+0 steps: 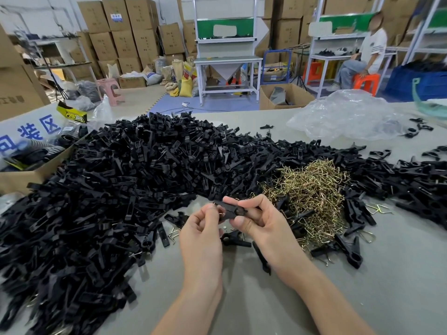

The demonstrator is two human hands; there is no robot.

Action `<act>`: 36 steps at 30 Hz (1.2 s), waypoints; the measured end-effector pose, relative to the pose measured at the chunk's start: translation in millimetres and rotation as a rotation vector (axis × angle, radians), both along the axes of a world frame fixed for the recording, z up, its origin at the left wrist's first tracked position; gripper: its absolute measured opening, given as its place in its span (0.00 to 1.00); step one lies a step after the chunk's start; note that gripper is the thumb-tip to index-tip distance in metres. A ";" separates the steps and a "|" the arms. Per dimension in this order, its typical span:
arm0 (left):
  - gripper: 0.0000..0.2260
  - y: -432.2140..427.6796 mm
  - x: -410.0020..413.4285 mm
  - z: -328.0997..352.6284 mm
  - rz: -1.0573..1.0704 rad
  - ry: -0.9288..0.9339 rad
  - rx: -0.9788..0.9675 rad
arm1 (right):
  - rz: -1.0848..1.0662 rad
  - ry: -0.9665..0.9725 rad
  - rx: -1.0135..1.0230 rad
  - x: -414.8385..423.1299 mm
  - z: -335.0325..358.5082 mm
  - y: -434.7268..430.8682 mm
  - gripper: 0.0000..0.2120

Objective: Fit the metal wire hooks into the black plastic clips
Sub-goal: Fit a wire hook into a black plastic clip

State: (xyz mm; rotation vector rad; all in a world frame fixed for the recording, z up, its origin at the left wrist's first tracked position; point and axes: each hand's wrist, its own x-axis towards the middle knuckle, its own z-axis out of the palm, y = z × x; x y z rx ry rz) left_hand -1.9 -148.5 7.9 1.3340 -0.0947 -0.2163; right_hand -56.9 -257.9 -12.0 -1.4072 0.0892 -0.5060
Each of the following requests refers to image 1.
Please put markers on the person's right thumb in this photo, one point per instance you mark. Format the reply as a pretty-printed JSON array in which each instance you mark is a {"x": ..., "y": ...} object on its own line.
[{"x": 242, "y": 223}]

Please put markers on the person's right forearm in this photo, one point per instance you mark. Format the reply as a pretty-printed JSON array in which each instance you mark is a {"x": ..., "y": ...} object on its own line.
[{"x": 324, "y": 303}]

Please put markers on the wall of brown cardboard boxes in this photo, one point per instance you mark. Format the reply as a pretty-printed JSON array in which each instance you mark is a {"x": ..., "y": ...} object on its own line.
[{"x": 349, "y": 17}]

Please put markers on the large brown cardboard box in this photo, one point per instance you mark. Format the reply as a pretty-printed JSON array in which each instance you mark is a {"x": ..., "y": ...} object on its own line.
[{"x": 17, "y": 83}]

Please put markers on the person's left forearm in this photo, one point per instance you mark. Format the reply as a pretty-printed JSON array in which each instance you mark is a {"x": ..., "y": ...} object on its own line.
[{"x": 195, "y": 307}]

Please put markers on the pink plastic stool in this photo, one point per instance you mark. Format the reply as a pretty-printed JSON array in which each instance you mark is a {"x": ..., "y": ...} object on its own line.
[{"x": 110, "y": 88}]

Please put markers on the yellow and black packet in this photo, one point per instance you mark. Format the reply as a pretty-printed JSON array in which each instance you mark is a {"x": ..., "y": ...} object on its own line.
[{"x": 71, "y": 113}]

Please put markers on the open cardboard box with goods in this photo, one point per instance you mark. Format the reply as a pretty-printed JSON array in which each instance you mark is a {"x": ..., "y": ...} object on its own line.
[{"x": 31, "y": 160}]

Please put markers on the white workbench with green panel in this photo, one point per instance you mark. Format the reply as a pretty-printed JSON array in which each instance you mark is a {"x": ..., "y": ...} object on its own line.
[{"x": 330, "y": 41}]

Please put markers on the stack of brown cardboard boxes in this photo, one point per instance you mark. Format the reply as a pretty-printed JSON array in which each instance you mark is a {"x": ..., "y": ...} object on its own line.
[{"x": 129, "y": 34}]

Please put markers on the orange plastic stool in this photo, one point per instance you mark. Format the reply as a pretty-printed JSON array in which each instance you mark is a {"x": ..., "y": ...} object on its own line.
[
  {"x": 313, "y": 71},
  {"x": 366, "y": 83}
]

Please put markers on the large clear plastic bag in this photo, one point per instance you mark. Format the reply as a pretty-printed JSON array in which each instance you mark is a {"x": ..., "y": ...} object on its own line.
[{"x": 345, "y": 115}]

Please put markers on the small clear plastic bag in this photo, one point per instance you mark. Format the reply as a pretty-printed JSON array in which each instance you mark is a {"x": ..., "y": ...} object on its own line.
[{"x": 101, "y": 115}]

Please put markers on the open cardboard box with bag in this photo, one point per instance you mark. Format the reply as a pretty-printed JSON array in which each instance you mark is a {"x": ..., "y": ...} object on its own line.
[{"x": 296, "y": 97}]

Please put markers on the black plastic bag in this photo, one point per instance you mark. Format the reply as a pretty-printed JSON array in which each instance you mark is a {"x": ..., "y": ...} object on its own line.
[{"x": 89, "y": 91}]

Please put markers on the black plastic clip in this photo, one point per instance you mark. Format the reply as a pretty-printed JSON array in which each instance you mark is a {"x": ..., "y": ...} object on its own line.
[
  {"x": 323, "y": 251},
  {"x": 233, "y": 211},
  {"x": 262, "y": 258},
  {"x": 266, "y": 126},
  {"x": 234, "y": 238},
  {"x": 351, "y": 252}
]

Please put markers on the green translucent plastic piece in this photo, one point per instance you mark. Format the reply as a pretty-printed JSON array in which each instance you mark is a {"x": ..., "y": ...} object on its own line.
[{"x": 424, "y": 101}]

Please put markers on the person's right hand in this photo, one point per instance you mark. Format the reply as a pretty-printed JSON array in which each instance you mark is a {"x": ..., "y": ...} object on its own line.
[{"x": 276, "y": 237}]

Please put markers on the person's left thumb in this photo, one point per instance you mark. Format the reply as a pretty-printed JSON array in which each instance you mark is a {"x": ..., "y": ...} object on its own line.
[{"x": 215, "y": 226}]

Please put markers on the heap of yellow filled sacks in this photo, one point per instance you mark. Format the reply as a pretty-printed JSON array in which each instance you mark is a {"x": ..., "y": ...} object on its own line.
[{"x": 181, "y": 78}]

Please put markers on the white filled sack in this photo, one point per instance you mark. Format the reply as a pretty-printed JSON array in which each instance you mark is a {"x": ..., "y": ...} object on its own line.
[{"x": 148, "y": 77}]

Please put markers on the pile of black plastic clips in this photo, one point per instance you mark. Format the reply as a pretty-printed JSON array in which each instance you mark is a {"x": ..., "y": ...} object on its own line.
[{"x": 115, "y": 191}]

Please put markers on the white workbench with hopper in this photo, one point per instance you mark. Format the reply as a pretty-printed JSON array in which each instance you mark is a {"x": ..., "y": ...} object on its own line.
[{"x": 227, "y": 59}]

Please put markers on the blue metal cart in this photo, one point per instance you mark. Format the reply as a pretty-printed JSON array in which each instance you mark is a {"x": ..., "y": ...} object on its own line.
[{"x": 276, "y": 66}]

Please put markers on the white workbench frame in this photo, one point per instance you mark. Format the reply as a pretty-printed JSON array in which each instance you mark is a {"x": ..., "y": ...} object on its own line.
[{"x": 424, "y": 31}]

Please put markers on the black tripod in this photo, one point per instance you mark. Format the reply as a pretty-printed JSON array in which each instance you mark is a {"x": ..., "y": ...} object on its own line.
[{"x": 299, "y": 71}]

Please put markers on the person's left hand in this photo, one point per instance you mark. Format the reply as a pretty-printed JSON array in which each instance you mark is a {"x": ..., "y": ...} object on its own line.
[{"x": 199, "y": 240}]

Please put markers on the blue plastic crate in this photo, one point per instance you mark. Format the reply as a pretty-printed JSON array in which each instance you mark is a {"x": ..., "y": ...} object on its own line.
[{"x": 415, "y": 81}]

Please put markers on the grey metal shelf rack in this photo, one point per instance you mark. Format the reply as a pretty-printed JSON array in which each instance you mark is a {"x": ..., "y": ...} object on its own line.
[{"x": 63, "y": 62}]

